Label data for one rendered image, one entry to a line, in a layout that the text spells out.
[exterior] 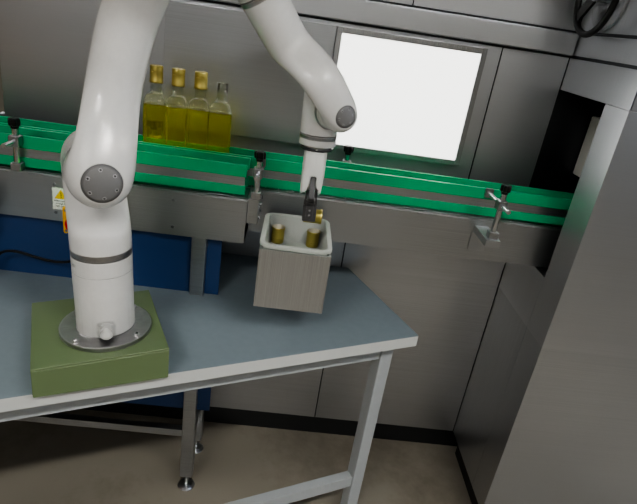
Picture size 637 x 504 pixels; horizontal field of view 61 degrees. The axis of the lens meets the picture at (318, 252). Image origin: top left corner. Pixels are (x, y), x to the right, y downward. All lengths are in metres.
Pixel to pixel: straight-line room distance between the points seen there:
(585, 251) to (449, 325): 0.63
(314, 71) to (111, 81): 0.37
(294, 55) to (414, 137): 0.65
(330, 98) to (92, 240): 0.54
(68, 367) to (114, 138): 0.46
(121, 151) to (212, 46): 0.67
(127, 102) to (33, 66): 0.79
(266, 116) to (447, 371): 1.13
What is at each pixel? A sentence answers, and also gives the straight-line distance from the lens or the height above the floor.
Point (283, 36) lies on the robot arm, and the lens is 1.13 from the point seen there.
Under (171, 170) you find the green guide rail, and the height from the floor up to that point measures 1.10.
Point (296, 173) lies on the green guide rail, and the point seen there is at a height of 1.11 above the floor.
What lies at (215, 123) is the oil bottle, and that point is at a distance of 1.50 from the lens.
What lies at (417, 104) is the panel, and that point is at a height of 1.31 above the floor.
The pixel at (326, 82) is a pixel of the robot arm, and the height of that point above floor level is 1.39.
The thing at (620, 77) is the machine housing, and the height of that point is 1.48.
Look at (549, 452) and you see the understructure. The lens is 1.92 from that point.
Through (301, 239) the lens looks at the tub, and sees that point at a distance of 1.47.
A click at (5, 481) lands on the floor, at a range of 2.15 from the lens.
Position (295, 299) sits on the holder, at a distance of 1.32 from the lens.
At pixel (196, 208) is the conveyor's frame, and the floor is 1.01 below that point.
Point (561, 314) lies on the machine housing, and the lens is 1.62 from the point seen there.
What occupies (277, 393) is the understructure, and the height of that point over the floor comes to 0.20.
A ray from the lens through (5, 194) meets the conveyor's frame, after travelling 1.60.
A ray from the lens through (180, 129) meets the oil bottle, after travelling 1.52.
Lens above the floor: 1.51
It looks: 24 degrees down
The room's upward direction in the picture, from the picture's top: 9 degrees clockwise
